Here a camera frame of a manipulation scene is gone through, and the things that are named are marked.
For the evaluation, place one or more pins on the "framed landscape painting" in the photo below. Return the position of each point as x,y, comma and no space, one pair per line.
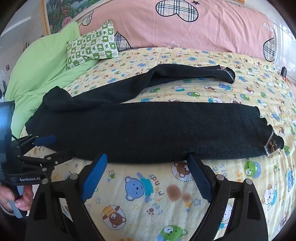
60,14

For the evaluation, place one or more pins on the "small black box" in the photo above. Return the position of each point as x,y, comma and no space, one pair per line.
283,71

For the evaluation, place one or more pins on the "black pants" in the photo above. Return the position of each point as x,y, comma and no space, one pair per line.
161,129

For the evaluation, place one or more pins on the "green white checkered pillow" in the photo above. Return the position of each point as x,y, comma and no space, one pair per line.
92,46

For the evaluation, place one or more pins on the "person's left hand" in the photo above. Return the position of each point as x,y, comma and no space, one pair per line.
23,204

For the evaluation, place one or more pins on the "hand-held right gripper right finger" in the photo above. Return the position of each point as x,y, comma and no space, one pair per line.
200,178

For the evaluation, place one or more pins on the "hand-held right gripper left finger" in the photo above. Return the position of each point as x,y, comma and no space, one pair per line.
94,178

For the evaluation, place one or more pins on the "yellow bear print bed sheet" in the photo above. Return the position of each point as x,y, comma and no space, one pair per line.
231,92

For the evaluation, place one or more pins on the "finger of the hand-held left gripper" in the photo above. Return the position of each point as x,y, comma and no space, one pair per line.
46,140
57,157

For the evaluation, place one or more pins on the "light green quilt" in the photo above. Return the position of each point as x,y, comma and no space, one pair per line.
41,69

